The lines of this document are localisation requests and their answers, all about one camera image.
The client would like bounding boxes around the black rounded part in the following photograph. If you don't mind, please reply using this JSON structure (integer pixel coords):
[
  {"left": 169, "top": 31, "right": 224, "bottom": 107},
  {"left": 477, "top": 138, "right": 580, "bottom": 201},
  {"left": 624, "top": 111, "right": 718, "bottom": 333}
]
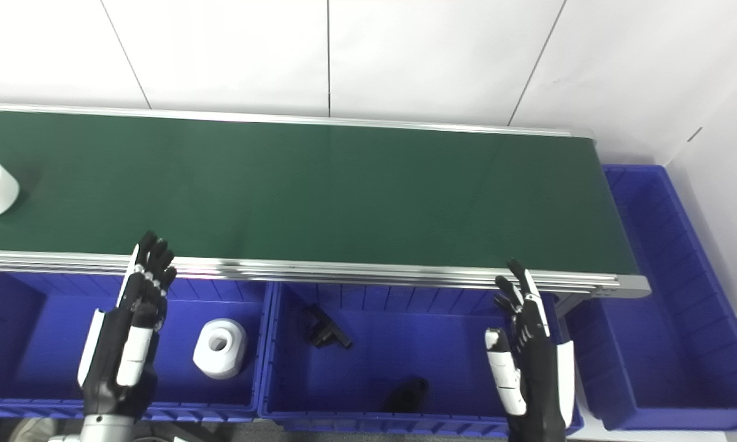
[{"left": 383, "top": 378, "right": 430, "bottom": 413}]

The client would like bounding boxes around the large blue plastic bin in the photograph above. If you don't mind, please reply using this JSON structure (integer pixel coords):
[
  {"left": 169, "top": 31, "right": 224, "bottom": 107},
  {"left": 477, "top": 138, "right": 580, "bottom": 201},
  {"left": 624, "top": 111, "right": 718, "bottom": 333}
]
[{"left": 566, "top": 164, "right": 737, "bottom": 432}]

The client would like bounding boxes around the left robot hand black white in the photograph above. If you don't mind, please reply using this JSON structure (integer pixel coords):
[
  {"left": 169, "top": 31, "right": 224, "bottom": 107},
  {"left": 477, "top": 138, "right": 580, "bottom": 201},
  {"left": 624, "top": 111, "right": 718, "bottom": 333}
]
[{"left": 77, "top": 231, "right": 178, "bottom": 419}]

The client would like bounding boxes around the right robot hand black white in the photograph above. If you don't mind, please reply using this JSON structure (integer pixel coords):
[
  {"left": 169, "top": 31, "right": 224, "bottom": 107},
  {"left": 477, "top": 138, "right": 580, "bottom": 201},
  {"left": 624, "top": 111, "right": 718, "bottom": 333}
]
[{"left": 484, "top": 258, "right": 576, "bottom": 442}]

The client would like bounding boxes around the aluminium conveyor leg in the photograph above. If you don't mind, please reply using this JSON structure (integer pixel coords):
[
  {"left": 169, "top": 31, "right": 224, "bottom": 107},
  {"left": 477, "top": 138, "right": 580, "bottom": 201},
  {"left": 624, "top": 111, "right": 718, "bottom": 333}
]
[{"left": 552, "top": 292, "right": 591, "bottom": 320}]

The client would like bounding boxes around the green conveyor belt aluminium frame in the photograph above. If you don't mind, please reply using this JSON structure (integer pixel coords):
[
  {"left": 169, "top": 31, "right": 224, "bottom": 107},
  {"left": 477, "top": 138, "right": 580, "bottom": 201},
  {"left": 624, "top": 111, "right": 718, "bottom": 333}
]
[{"left": 0, "top": 103, "right": 651, "bottom": 300}]

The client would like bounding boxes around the black T-shaped part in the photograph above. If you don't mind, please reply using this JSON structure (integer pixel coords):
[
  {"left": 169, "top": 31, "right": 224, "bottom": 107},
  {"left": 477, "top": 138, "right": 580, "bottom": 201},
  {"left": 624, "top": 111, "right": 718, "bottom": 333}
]
[{"left": 304, "top": 304, "right": 353, "bottom": 349}]

